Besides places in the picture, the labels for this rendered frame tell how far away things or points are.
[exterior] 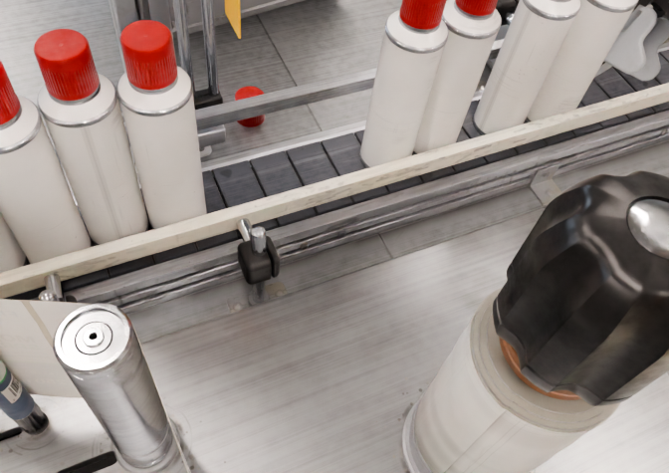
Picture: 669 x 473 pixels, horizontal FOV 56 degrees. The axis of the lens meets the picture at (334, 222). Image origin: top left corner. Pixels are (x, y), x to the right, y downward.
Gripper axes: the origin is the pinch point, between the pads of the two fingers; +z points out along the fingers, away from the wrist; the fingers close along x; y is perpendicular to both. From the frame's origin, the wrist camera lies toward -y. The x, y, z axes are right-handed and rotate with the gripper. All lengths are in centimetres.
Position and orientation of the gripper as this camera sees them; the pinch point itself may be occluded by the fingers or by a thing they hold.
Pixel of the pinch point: (587, 65)
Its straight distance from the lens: 74.4
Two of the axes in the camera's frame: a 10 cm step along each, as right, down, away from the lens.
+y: 4.0, 7.8, -4.9
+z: -5.4, 6.3, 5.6
